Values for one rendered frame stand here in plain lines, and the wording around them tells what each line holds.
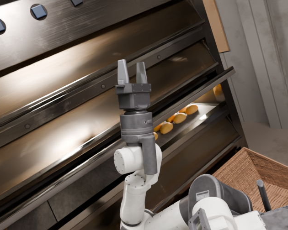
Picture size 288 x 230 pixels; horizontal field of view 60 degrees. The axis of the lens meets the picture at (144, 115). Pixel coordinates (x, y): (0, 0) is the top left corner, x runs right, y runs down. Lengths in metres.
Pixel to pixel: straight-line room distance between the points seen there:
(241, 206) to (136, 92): 0.39
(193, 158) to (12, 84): 1.04
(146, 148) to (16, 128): 0.65
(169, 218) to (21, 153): 0.69
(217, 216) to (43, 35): 0.96
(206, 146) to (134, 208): 0.95
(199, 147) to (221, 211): 1.15
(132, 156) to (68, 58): 0.66
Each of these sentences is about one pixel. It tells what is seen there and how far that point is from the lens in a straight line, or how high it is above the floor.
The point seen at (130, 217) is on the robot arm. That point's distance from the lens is 0.77.
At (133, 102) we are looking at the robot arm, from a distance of 0.62.
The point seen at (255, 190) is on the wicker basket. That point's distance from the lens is 1.87.
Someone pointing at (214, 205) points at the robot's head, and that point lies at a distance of 0.46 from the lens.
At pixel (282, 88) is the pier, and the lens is 3.34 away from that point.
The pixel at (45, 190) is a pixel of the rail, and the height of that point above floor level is 1.43.
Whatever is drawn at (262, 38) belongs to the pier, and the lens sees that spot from 3.20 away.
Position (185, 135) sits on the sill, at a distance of 1.48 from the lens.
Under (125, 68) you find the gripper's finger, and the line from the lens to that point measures 0.63.
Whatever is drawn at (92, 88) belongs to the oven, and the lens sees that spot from 1.17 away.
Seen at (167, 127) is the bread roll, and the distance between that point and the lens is 1.57.
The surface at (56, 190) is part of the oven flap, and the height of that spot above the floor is 1.41.
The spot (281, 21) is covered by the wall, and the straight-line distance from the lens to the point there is 3.19.
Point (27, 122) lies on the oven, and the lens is 1.12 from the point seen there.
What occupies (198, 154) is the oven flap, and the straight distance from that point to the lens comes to 1.57.
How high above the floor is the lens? 1.82
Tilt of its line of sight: 18 degrees down
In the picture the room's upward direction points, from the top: 24 degrees counter-clockwise
